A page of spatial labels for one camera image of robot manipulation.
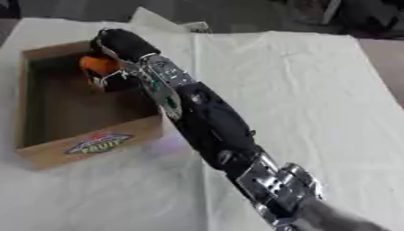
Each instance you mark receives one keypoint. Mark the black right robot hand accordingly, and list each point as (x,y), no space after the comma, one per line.
(123,43)

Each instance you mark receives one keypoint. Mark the orange toy fruit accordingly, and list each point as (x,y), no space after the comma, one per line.
(98,65)

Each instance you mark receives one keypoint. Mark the silver and black right robot arm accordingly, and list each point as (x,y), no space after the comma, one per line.
(215,126)

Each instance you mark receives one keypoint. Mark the tan cardboard box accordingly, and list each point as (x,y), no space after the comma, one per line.
(79,105)

